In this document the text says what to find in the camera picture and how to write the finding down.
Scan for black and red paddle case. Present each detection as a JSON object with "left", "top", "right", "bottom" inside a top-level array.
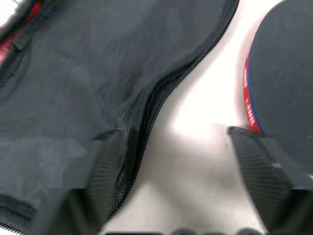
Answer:
[{"left": 0, "top": 0, "right": 241, "bottom": 235}]

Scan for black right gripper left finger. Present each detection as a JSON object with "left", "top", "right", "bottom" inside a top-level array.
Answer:
[{"left": 36, "top": 128, "right": 131, "bottom": 235}]

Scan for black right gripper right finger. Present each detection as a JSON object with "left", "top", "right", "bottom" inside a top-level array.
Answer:
[{"left": 228, "top": 126, "right": 313, "bottom": 235}]

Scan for black rubber table tennis paddle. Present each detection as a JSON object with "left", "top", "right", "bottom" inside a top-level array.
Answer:
[{"left": 243, "top": 0, "right": 313, "bottom": 178}]

